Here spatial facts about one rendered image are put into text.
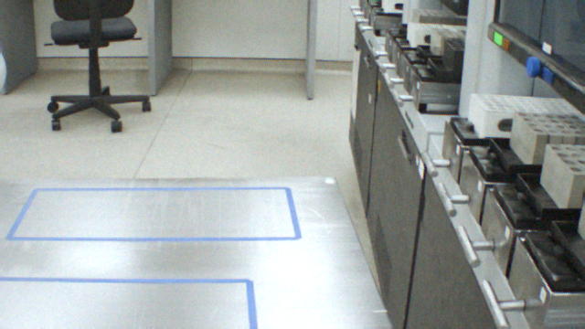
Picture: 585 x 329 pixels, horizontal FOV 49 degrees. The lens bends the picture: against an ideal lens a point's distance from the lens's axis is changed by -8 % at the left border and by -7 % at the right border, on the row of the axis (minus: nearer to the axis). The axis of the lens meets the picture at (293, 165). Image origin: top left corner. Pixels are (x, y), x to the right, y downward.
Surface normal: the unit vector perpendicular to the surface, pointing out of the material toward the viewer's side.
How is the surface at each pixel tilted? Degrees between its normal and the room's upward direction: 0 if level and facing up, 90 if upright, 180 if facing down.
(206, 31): 90
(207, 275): 0
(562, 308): 90
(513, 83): 90
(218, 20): 90
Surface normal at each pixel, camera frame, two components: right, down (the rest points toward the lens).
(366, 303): 0.04, -0.92
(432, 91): 0.00, 0.38
